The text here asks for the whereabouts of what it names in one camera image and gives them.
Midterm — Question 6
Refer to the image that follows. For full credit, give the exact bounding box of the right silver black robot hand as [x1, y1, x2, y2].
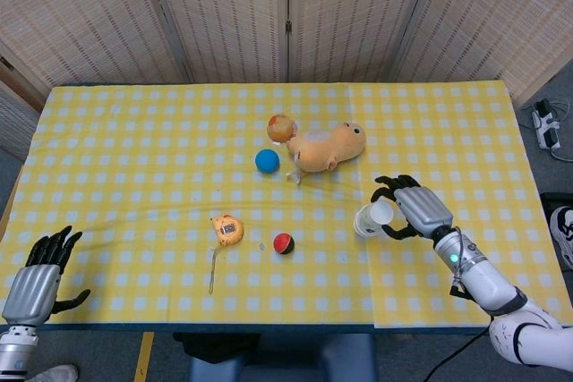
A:
[370, 174, 455, 241]

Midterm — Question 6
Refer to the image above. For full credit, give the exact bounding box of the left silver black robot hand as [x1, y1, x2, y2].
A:
[1, 225, 92, 327]

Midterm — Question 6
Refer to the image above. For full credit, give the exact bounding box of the white cup with flower print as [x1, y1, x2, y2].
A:
[357, 199, 396, 238]

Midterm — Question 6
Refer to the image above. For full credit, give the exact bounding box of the plain white paper cup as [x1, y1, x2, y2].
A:
[354, 206, 372, 239]

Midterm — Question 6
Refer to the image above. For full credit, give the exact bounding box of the yellow checkered tablecloth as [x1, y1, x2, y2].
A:
[345, 81, 573, 330]
[0, 81, 376, 327]

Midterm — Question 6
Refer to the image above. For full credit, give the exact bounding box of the grey shoe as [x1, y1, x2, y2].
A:
[25, 363, 80, 382]

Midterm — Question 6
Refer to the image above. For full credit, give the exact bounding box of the tan plush animal toy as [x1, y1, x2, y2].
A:
[285, 121, 368, 186]

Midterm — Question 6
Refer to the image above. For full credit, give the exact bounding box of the yellow floor tape strip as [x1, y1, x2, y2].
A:
[133, 331, 156, 382]

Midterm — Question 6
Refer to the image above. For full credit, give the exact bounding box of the red and black ball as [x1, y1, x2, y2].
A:
[272, 232, 296, 256]

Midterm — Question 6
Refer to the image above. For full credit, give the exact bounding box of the black and white sneaker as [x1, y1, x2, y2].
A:
[549, 206, 573, 272]

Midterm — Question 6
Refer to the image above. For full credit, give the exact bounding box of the white power strip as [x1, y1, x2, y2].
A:
[531, 99, 562, 151]

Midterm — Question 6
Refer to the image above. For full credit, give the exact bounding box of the blue ball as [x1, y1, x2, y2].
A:
[254, 149, 282, 174]

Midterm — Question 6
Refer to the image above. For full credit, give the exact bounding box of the translucent orange ball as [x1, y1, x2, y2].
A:
[266, 114, 298, 145]

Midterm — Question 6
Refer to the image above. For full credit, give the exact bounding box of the woven folding screen panel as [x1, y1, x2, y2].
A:
[141, 0, 291, 84]
[0, 54, 47, 162]
[288, 0, 442, 83]
[389, 0, 573, 108]
[0, 0, 194, 96]

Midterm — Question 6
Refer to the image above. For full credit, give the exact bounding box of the black power cable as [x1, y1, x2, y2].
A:
[422, 327, 492, 382]

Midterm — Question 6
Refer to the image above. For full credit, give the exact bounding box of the white power strip cable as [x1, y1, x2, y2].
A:
[549, 103, 573, 163]

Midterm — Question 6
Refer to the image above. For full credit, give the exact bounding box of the orange tape measure with strap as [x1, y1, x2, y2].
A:
[207, 213, 245, 296]

